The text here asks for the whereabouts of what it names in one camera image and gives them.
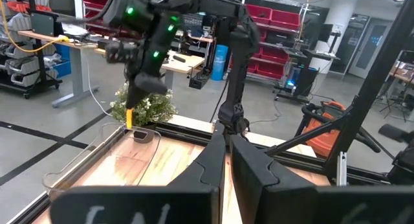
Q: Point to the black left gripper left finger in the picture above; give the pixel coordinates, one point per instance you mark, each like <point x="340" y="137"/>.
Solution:
<point x="194" y="201"/>

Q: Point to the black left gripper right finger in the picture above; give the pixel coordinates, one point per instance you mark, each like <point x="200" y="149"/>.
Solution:
<point x="275" y="201"/>

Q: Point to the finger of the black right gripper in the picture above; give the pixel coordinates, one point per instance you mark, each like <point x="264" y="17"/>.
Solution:
<point x="137" y="96"/>
<point x="129" y="97"/>

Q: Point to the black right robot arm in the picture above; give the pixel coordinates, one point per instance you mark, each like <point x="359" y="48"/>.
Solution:
<point x="237" y="72"/>

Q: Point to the small potted green plant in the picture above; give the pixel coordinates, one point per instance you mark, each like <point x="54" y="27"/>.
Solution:
<point x="155" y="110"/>

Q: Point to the wooden top grey desk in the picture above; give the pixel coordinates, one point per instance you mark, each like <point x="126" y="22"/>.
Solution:
<point x="181" y="63"/>

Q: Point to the black desk-mounted box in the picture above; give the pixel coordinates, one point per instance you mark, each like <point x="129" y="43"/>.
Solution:
<point x="199" y="81"/>

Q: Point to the blue cylinder container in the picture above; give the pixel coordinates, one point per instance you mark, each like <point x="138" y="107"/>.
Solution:
<point x="219" y="62"/>

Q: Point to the clear plastic bin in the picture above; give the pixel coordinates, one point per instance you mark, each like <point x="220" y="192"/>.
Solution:
<point x="97" y="165"/>

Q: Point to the orange shop vacuum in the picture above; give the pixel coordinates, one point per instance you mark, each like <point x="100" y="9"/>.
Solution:
<point x="323" y="140"/>

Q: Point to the red bin storage shelf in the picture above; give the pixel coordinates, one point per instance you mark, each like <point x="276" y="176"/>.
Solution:
<point x="93" y="4"/>
<point x="284" y="20"/>

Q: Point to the grey bin storage rack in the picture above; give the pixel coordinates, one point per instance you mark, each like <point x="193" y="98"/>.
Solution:
<point x="19" y="65"/>

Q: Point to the grey desktop device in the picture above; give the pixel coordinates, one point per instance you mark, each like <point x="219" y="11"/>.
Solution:
<point x="42" y="23"/>

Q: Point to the black workstation cart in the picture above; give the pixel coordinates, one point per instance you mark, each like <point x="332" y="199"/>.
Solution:
<point x="304" y="81"/>

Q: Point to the black bulky object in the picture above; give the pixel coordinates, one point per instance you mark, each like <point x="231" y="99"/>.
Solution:
<point x="401" y="165"/>

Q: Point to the grey glass door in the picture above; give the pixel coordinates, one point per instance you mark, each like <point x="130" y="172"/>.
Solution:
<point x="368" y="46"/>

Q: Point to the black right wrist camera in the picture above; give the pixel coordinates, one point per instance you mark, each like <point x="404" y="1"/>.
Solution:
<point x="152" y="83"/>

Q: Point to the silver aluminium bracket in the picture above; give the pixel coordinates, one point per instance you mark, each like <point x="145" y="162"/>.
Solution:
<point x="342" y="169"/>

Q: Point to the black aluminium table frame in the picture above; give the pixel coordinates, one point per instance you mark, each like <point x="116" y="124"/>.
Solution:
<point x="372" y="72"/>

